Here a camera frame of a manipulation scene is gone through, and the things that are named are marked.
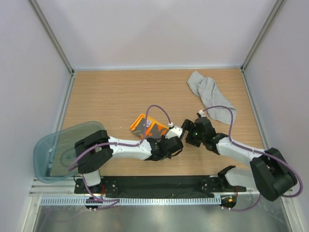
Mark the orange grey patterned towel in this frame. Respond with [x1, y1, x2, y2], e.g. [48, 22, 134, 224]
[130, 114, 169, 139]

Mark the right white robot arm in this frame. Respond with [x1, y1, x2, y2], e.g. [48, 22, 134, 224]
[182, 116, 298, 202]

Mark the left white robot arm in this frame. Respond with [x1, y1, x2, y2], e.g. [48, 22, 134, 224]
[69, 127, 183, 193]

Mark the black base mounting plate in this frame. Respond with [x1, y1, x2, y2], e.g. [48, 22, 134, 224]
[89, 175, 247, 199]

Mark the blue translucent plastic tray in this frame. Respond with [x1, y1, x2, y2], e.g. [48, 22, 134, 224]
[33, 121, 104, 184]

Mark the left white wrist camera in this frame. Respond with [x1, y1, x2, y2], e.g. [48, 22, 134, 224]
[165, 122, 183, 139]

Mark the white slotted cable duct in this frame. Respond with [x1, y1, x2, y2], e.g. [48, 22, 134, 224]
[40, 195, 221, 206]

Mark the left aluminium frame post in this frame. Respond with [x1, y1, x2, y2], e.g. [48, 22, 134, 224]
[28, 0, 74, 76]

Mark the aluminium frame post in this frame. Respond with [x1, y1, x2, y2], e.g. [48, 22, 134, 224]
[240, 0, 286, 72]
[28, 0, 74, 76]

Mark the aluminium rail front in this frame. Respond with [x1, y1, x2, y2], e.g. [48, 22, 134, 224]
[28, 176, 294, 198]

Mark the right aluminium frame post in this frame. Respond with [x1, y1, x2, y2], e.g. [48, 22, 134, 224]
[240, 0, 286, 72]

